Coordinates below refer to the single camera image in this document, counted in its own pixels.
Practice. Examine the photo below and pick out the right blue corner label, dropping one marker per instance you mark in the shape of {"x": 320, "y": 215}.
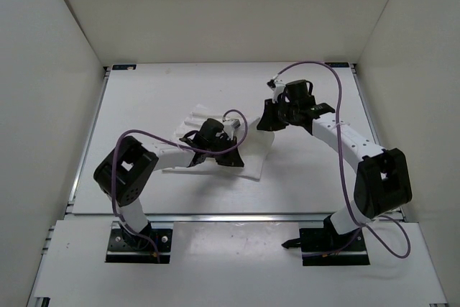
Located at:
{"x": 337, "y": 65}

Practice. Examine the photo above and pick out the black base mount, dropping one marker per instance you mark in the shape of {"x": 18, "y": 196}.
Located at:
{"x": 319, "y": 248}
{"x": 124, "y": 247}

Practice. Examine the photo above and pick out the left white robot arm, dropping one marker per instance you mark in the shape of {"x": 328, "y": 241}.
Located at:
{"x": 124, "y": 173}

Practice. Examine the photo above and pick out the left blue corner label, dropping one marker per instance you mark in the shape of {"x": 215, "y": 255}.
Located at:
{"x": 124, "y": 67}

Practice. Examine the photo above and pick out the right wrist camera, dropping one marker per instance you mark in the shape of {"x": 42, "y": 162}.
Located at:
{"x": 277, "y": 86}

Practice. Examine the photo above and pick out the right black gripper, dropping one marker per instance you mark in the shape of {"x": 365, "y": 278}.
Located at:
{"x": 269, "y": 122}

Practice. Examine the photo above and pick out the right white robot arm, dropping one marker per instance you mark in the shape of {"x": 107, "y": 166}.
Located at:
{"x": 382, "y": 179}

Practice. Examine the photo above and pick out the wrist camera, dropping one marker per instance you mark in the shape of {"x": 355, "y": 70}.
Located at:
{"x": 277, "y": 86}
{"x": 231, "y": 124}

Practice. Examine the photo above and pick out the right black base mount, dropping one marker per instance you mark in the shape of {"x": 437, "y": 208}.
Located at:
{"x": 319, "y": 248}

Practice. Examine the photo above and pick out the blue corner label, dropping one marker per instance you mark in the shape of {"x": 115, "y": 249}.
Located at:
{"x": 337, "y": 65}
{"x": 124, "y": 67}

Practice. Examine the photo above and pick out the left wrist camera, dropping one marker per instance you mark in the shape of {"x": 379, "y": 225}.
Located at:
{"x": 231, "y": 124}

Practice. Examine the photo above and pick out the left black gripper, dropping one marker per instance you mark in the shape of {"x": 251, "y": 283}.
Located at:
{"x": 232, "y": 158}

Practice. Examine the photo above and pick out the white pleated skirt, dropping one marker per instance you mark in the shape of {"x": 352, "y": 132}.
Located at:
{"x": 253, "y": 150}

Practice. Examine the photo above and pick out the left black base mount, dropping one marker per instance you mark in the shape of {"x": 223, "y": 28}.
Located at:
{"x": 124, "y": 247}

